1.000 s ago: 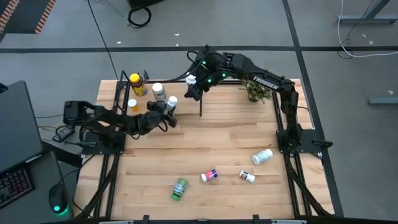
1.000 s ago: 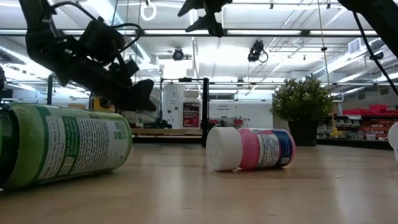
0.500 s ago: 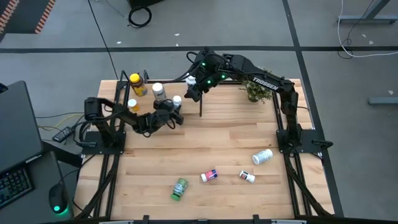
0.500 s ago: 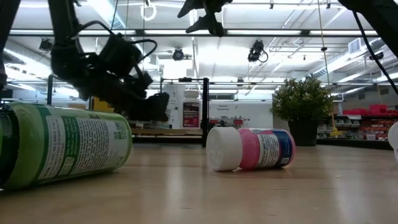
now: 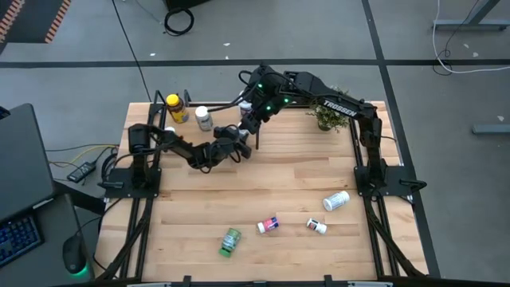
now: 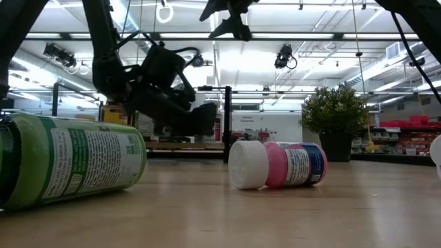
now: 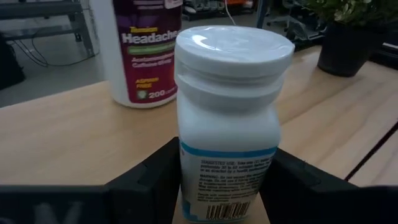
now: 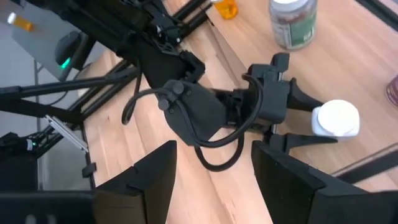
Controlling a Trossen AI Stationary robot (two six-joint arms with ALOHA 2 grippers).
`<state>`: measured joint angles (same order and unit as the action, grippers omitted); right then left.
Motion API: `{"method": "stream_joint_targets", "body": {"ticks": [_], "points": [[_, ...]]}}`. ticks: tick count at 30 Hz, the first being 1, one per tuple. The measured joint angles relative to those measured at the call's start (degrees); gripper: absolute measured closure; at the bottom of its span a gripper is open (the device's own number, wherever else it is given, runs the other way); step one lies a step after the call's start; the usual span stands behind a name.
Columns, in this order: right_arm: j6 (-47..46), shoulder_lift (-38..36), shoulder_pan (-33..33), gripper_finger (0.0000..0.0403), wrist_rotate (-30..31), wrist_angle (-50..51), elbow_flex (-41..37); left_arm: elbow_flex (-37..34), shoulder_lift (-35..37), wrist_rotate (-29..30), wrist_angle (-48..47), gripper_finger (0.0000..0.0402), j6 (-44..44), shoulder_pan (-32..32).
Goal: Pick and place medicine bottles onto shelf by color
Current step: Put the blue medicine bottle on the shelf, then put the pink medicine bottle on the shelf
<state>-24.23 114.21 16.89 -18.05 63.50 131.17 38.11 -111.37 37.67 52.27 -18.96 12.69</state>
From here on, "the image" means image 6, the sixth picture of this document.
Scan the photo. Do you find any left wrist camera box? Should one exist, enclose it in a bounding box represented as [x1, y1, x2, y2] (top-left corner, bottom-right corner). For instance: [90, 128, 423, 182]
[139, 43, 189, 89]

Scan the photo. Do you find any black frame wooden shelf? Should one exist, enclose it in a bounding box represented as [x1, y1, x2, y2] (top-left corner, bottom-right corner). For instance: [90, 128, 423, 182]
[51, 82, 233, 164]

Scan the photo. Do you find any pink bottle white cap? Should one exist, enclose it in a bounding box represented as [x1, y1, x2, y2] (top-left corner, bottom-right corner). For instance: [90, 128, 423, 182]
[227, 140, 329, 191]

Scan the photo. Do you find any red storage bins shelf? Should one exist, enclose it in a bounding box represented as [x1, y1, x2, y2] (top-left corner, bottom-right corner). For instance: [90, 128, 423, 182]
[357, 114, 441, 156]

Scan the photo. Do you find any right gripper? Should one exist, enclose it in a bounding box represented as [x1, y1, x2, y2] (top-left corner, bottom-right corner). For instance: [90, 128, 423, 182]
[198, 0, 260, 42]

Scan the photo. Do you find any white bottle blue striped label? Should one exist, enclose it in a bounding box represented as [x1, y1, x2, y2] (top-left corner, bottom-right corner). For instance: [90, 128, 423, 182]
[429, 134, 441, 183]

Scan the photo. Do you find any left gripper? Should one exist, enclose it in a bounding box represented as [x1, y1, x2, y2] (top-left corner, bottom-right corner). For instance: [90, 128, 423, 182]
[125, 81, 218, 137]

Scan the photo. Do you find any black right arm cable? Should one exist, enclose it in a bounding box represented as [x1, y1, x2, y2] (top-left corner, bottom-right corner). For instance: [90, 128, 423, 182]
[390, 11, 441, 104]

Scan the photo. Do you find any black rig camera with cable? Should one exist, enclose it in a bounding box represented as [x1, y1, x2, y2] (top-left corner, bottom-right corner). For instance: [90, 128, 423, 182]
[274, 43, 298, 70]

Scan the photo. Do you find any black ceiling camera rig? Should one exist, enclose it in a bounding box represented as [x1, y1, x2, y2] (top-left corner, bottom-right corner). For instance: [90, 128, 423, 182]
[43, 42, 78, 69]

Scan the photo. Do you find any green medicine bottle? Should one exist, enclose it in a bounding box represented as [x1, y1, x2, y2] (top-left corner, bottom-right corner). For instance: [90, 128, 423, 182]
[0, 112, 147, 211]

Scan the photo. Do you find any yellow broom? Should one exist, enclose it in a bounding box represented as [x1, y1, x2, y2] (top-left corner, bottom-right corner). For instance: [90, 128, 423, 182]
[367, 123, 377, 154]

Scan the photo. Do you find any white hanging ring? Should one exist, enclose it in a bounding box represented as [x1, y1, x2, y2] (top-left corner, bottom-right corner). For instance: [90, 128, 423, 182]
[155, 0, 174, 24]

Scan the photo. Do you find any potted green plant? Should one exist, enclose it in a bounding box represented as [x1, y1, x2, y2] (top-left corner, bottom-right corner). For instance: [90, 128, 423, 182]
[300, 83, 372, 163]

